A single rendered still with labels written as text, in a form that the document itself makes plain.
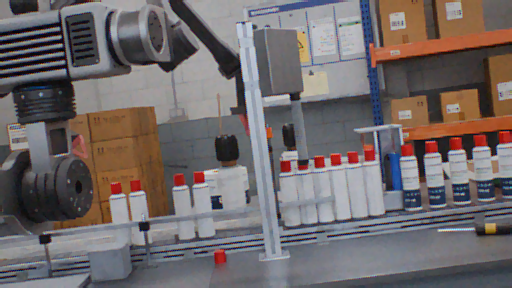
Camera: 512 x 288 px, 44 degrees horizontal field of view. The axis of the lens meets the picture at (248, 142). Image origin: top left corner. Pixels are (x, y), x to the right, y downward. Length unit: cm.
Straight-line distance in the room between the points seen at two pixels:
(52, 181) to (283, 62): 75
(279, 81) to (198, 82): 483
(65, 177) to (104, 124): 393
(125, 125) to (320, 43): 211
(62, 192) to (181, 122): 527
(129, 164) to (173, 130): 148
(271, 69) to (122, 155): 366
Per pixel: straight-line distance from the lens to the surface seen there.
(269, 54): 177
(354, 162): 195
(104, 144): 538
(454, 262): 161
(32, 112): 146
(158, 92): 675
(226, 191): 221
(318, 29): 625
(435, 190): 201
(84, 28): 141
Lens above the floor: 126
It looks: 3 degrees down
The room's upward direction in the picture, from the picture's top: 8 degrees counter-clockwise
